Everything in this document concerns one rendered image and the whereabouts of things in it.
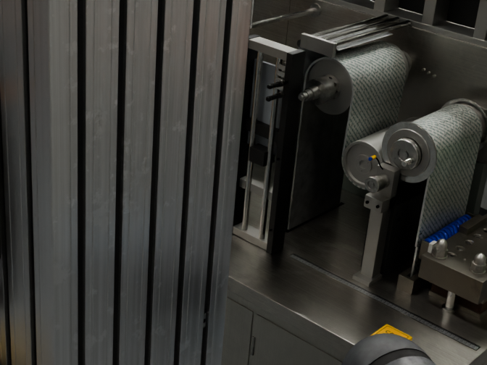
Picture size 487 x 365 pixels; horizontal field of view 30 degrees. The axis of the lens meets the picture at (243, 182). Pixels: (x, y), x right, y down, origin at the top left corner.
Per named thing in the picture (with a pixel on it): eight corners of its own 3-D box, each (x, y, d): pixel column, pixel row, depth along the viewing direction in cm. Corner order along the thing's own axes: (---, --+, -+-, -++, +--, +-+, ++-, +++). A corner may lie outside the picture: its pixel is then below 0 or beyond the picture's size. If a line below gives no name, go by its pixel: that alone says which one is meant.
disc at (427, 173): (377, 170, 217) (386, 114, 211) (378, 169, 217) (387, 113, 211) (430, 192, 209) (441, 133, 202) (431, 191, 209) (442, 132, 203)
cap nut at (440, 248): (428, 255, 211) (432, 238, 209) (436, 250, 214) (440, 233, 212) (442, 261, 209) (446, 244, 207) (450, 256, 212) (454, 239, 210)
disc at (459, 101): (431, 144, 235) (441, 90, 229) (433, 143, 235) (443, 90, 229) (482, 163, 226) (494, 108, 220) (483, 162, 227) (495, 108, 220)
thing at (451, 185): (414, 246, 217) (427, 177, 209) (462, 216, 233) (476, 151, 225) (416, 247, 216) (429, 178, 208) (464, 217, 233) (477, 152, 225)
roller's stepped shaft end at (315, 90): (293, 101, 214) (295, 89, 213) (309, 96, 219) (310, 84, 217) (304, 106, 213) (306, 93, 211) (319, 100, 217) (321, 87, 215)
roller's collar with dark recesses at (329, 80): (303, 101, 220) (306, 76, 217) (318, 95, 224) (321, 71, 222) (324, 108, 216) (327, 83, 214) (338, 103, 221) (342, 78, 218)
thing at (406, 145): (399, 132, 207) (423, 153, 205) (404, 130, 209) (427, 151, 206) (384, 156, 212) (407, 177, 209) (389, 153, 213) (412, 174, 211)
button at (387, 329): (367, 344, 200) (369, 335, 198) (385, 332, 204) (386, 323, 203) (394, 358, 196) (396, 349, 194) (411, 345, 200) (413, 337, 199)
